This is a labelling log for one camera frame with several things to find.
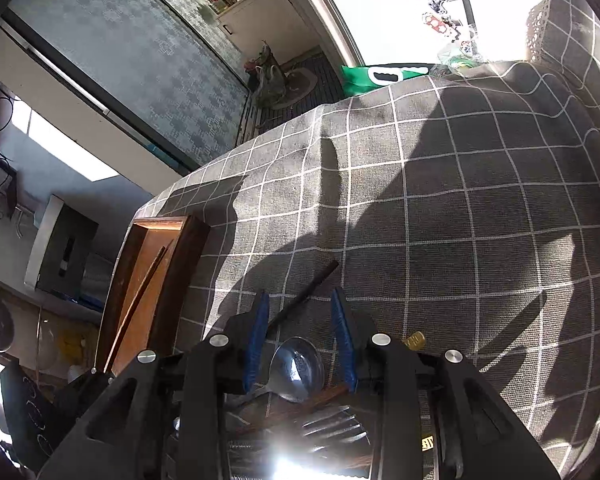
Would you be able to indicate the white kitchen cabinet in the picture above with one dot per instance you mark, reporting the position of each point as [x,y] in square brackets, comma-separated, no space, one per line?
[260,20]

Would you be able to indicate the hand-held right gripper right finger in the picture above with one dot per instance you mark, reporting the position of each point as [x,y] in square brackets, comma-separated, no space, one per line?
[342,340]

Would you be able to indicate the black box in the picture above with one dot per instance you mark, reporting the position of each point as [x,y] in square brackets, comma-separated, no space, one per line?
[65,250]

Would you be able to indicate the silver metal spoon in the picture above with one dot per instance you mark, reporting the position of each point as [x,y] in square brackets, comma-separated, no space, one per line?
[297,367]

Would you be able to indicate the round floor rug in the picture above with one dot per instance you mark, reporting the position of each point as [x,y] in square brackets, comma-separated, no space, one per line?
[300,87]

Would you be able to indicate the wooden tray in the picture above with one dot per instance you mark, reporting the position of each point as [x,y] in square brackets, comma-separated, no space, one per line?
[145,280]

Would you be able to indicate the black panel with circles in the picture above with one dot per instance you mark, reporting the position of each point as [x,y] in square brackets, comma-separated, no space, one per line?
[27,415]

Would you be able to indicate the green bag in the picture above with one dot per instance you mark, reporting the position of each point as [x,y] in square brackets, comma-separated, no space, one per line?
[360,80]

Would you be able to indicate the silver metal fork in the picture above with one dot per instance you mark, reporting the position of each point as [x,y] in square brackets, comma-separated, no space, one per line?
[330,425]

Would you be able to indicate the black chopstick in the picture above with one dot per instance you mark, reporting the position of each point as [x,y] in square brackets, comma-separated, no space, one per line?
[310,285]

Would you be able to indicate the brown wooden chopstick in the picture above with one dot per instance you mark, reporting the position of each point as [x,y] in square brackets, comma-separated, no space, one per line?
[140,300]
[325,395]

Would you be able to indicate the clear plastic bag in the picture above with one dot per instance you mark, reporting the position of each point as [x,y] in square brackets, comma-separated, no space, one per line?
[455,57]

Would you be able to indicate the patterned sliding door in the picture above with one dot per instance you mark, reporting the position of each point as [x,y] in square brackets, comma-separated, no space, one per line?
[130,40]

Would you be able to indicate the gold-tipped dark chopstick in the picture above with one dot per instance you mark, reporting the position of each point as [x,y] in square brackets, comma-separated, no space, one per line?
[414,341]

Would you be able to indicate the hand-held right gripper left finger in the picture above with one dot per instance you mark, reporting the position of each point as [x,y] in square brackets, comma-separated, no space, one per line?
[257,340]

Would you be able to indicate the grey checked tablecloth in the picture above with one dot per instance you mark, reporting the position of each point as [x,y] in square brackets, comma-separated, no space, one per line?
[455,210]

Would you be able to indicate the bag with vegetables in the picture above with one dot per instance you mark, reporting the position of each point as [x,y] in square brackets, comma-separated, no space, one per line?
[267,77]

